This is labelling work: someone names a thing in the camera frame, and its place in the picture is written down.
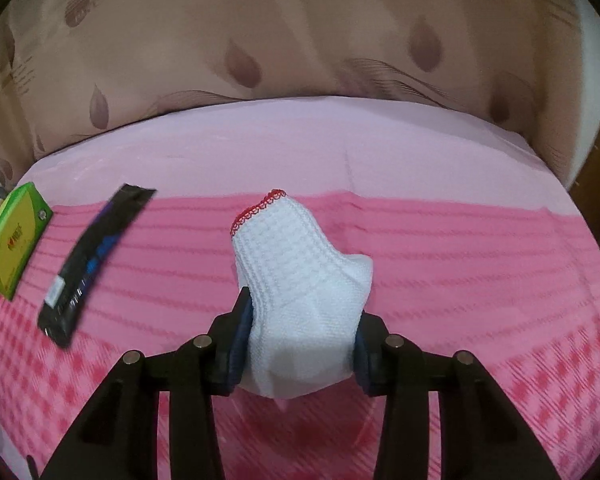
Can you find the beige leaf print curtain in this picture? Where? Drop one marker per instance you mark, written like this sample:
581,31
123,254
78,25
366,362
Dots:
300,35

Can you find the pink checked blanket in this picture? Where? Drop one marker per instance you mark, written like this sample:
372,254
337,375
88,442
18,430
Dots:
455,285

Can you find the green tissue box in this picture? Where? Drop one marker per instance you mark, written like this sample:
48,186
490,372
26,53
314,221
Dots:
15,240

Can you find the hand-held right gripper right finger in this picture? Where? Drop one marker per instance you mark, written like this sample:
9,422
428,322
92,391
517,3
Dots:
361,362

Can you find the black packet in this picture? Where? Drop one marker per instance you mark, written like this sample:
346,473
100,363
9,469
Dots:
90,265

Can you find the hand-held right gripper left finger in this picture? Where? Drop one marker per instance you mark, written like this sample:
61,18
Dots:
240,340

